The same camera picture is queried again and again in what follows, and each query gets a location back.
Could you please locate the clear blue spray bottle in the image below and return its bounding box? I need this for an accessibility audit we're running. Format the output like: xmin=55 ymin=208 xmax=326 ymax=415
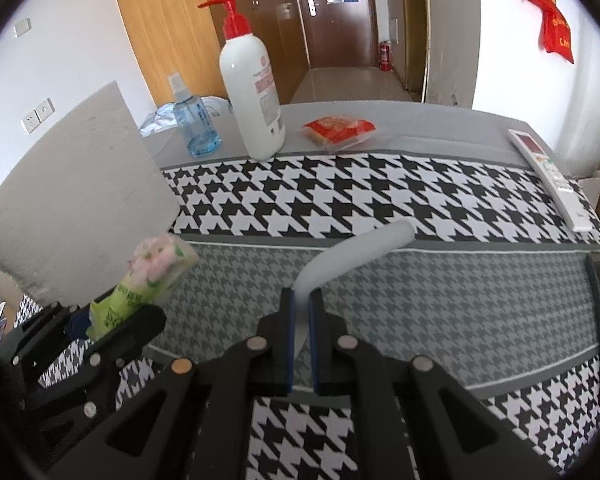
xmin=167 ymin=73 xmax=222 ymax=157

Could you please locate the wooden side door frame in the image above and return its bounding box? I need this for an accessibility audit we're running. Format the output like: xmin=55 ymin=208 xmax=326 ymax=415
xmin=400 ymin=0 xmax=431 ymax=103

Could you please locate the white pump bottle red top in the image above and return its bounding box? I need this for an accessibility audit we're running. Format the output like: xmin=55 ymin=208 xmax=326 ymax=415
xmin=196 ymin=0 xmax=287 ymax=162

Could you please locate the white remote control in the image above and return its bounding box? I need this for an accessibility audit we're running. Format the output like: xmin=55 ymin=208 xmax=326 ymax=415
xmin=508 ymin=129 xmax=593 ymax=233

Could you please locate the green floral tissue packet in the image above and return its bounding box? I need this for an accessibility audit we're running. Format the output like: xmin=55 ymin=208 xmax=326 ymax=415
xmin=85 ymin=234 xmax=200 ymax=341

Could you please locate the brown entrance door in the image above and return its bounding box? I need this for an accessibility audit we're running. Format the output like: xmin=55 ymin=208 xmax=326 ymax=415
xmin=290 ymin=0 xmax=381 ymax=68

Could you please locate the translucent white plastic strip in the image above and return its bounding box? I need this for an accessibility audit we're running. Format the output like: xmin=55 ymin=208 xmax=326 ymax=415
xmin=292 ymin=219 xmax=416 ymax=356

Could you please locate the red snack packet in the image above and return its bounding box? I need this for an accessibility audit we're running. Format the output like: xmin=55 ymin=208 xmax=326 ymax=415
xmin=301 ymin=115 xmax=377 ymax=153

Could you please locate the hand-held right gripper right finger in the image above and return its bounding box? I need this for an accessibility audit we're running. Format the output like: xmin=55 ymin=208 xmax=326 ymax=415
xmin=307 ymin=290 xmax=566 ymax=480

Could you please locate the light blue cloth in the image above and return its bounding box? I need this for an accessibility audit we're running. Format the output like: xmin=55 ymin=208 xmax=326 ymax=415
xmin=140 ymin=96 xmax=231 ymax=137

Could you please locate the white foam box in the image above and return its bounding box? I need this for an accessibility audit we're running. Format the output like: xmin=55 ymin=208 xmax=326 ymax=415
xmin=0 ymin=80 xmax=181 ymax=306

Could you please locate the houndstooth tablecloth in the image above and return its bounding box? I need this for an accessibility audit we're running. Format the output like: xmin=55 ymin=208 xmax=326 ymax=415
xmin=17 ymin=100 xmax=600 ymax=480

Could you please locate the wooden wardrobe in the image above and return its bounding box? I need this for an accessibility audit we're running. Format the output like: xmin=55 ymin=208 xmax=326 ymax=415
xmin=107 ymin=0 xmax=311 ymax=121

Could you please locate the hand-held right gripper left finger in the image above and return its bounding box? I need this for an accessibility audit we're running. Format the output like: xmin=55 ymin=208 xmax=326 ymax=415
xmin=45 ymin=287 xmax=298 ymax=480

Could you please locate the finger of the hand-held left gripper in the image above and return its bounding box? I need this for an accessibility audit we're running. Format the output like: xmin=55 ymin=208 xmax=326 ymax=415
xmin=25 ymin=304 xmax=167 ymax=436
xmin=0 ymin=301 xmax=88 ymax=368

